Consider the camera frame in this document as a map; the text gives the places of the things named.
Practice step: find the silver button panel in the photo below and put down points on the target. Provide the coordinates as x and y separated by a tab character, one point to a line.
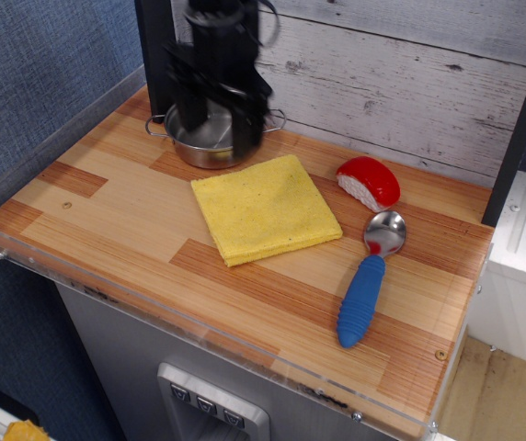
200	410

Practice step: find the black vertical post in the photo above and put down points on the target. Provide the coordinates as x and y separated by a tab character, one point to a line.
156	25
507	171

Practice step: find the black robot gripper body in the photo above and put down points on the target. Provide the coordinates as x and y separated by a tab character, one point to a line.
221	58

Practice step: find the black vertical left post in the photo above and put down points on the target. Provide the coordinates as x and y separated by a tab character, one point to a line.
156	25

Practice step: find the small stainless steel pot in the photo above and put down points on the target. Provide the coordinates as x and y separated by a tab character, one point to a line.
209	146

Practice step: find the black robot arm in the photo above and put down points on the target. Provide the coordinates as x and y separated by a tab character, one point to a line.
219	9

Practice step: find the clear acrylic table guard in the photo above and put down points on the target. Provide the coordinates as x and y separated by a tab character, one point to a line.
114	214

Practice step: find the blue handled metal spoon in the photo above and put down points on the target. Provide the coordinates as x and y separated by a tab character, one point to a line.
384	235

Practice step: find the red and white sushi toy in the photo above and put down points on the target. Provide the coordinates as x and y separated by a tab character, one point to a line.
370	182

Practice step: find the grey toy cabinet front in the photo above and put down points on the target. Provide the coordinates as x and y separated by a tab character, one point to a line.
126	350

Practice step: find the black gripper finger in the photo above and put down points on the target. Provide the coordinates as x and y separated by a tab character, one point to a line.
192	107
247	128

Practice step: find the yellow cloth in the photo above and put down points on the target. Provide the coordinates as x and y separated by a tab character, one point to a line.
267	209

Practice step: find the white toy sink unit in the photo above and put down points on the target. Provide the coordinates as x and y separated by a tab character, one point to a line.
497	314

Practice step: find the black vertical right post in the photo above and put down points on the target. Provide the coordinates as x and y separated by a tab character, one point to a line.
507	171

